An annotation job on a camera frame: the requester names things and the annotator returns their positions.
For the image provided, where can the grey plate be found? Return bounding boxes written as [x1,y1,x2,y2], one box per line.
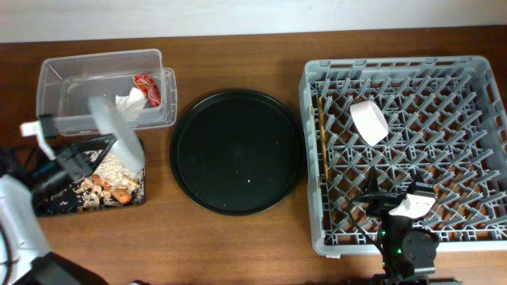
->
[88,97,145,173]

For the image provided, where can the rice and food scraps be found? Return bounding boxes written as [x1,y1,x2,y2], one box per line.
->
[47,150,144,213]

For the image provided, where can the white napkin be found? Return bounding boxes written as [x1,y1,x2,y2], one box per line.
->
[115,87,147,122]

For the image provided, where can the orange carrot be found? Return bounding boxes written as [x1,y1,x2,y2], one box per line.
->
[91,174,132,204]

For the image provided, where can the wooden chopstick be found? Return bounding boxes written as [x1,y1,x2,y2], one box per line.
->
[319,118,329,180]
[318,97,327,160]

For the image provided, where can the pink bowl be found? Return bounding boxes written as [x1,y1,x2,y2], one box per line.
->
[349,101,389,146]

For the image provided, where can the red snack wrapper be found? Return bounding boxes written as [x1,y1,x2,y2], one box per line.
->
[133,73,162,108]

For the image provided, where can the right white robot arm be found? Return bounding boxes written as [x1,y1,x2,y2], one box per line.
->
[347,167,440,284]

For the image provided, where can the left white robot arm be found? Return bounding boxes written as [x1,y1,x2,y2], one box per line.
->
[1,135,116,284]

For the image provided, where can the grey dishwasher rack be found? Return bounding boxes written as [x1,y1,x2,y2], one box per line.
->
[299,56,506,258]

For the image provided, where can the black rectangular tray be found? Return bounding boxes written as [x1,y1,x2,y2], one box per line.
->
[32,138,147,218]

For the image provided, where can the clear plastic bin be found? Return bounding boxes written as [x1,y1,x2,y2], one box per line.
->
[36,49,177,136]

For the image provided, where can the round black serving tray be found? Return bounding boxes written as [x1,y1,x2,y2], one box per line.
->
[170,89,306,216]

